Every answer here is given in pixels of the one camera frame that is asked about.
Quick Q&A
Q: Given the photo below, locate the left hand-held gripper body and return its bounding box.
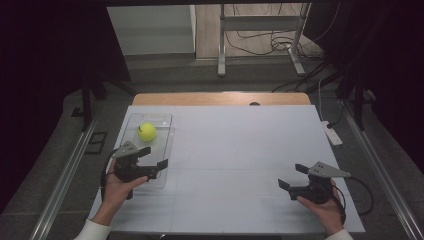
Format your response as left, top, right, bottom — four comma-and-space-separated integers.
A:
113, 140, 160, 201

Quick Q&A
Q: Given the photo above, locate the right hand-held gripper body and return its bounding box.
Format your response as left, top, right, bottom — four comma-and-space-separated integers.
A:
288, 161, 352, 205

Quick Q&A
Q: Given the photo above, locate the clear plastic container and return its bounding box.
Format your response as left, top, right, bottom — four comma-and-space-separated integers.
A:
114, 112, 176, 190

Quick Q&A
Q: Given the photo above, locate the yellow tennis ball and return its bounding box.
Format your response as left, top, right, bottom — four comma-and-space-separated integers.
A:
136, 122, 158, 143

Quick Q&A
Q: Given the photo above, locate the person's right hand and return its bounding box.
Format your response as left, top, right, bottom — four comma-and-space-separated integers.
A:
296, 179, 346, 237

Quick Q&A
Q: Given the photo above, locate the person's left hand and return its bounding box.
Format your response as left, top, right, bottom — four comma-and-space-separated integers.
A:
92, 159, 150, 228

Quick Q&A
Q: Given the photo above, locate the white board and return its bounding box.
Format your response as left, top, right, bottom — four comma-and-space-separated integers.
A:
88, 104, 366, 234

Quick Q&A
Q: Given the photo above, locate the white power strip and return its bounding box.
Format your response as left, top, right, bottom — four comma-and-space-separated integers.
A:
321, 120, 344, 147

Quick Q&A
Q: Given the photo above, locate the black stand leg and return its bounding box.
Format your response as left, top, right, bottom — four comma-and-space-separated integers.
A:
335, 74, 372, 132
70, 74, 108, 133

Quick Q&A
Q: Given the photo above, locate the wooden table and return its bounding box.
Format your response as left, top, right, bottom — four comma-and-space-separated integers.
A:
132, 92, 312, 107

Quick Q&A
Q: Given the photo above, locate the white cabinet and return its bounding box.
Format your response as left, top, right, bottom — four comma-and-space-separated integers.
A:
106, 4, 197, 56

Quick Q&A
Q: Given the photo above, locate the dark curtain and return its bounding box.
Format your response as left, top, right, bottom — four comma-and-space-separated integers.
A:
0, 0, 132, 214
303, 0, 424, 174

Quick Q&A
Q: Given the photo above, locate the grey metal stand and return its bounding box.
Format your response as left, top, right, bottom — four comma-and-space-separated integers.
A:
217, 3, 313, 78

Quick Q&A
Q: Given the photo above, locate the black floor frame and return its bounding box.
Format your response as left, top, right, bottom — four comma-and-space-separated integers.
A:
84, 131, 109, 156

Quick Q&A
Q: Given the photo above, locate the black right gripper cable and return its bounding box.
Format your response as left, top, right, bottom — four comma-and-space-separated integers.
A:
332, 175, 375, 225

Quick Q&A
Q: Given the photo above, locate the aluminium rail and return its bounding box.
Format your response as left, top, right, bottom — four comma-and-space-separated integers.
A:
339, 99, 424, 240
29, 119, 98, 240

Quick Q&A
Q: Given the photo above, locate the tangle of black floor cables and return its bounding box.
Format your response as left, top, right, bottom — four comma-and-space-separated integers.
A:
224, 3, 338, 94

